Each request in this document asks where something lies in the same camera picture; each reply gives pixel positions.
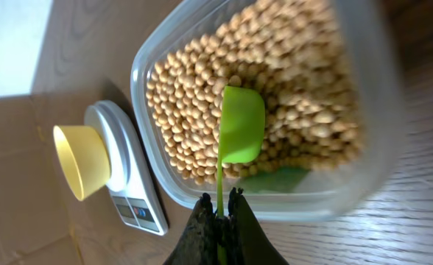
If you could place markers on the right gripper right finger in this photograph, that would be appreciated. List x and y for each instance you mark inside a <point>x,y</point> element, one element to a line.
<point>245,241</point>

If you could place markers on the green plastic measuring spoon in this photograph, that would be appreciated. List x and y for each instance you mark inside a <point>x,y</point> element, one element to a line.
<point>241,132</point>

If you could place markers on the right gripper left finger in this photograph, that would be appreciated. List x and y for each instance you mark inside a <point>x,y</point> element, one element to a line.
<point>197,244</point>

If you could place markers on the white digital kitchen scale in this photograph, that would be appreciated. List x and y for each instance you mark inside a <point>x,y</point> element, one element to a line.
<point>130,185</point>

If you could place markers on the yellow plastic bowl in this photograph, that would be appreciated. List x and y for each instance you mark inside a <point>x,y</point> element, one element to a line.
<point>83,158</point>

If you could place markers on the soybeans in container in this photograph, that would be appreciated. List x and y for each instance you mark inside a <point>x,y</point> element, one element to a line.
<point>292,54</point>

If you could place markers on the cardboard box panel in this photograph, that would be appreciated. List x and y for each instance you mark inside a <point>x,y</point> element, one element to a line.
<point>34,226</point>

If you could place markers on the green lid under container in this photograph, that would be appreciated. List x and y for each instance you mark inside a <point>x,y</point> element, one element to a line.
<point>275,180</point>

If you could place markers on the clear plastic container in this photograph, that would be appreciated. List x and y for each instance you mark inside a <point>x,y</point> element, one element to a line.
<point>316,196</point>

